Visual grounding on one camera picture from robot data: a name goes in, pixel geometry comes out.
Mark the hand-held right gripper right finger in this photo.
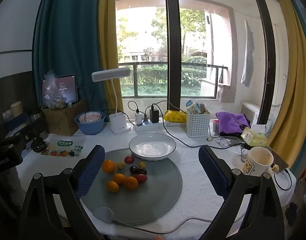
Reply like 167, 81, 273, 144
198, 144, 286, 240

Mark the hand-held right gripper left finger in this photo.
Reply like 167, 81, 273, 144
19, 144, 106, 240

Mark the large orange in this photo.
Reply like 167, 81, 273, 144
102, 160, 116, 174

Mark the white plate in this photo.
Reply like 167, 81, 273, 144
128, 133, 184, 161

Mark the black round object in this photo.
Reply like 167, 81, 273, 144
32, 140, 49, 153

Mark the fruit print plastic bag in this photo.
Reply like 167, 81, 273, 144
41, 139, 85, 157

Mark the beige paper cup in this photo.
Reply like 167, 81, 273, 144
10, 101, 23, 118

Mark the blue bowl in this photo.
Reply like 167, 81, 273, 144
75, 111, 106, 135

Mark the white cartoon mug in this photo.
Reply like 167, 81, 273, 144
240, 146, 275, 178

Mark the white pink box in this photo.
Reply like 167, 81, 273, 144
209, 119, 220, 137

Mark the white plastic basket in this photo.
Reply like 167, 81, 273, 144
186, 110, 211, 138

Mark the pink white bowl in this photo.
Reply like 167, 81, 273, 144
79, 112, 102, 123

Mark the purple cloth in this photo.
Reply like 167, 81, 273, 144
215, 111, 251, 136

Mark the cardboard box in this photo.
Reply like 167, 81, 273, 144
41, 99, 87, 136

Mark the grey round mat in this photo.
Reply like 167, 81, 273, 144
79, 148, 183, 226

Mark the smartphone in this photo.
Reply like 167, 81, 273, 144
268, 147, 289, 170

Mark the yellow packet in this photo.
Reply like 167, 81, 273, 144
164, 110, 187, 122

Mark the clear plastic bag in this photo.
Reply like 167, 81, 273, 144
43, 70, 68, 109

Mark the white power strip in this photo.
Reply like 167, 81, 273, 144
132, 120, 165, 132

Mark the white air conditioner unit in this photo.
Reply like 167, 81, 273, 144
239, 101, 262, 123

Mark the black charger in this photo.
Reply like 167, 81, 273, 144
149, 107, 160, 124

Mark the tablet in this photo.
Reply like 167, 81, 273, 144
41, 74, 79, 107

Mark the balcony railing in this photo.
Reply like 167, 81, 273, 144
118, 62, 228, 98

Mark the teal curtain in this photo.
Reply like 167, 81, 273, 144
32, 0, 109, 123

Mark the yellow curtain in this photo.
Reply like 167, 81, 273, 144
267, 0, 306, 153
97, 0, 124, 113

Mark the long black cable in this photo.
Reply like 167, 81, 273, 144
152, 100, 245, 148

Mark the black charger cable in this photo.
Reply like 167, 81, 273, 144
127, 100, 141, 115

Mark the black lamp cable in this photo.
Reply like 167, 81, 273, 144
79, 85, 136, 126

